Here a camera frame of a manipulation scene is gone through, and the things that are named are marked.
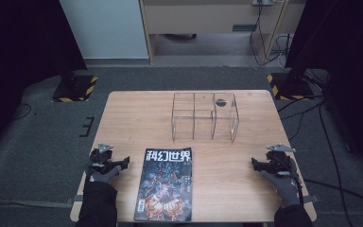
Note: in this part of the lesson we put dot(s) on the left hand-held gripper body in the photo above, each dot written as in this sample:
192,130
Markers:
100,157

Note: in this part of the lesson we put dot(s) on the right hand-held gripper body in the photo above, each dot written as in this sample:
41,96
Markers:
279,160

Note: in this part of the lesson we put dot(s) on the person's left hand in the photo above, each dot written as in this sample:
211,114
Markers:
104,176

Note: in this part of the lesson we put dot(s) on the person's right hand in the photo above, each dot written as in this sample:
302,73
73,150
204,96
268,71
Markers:
283,187

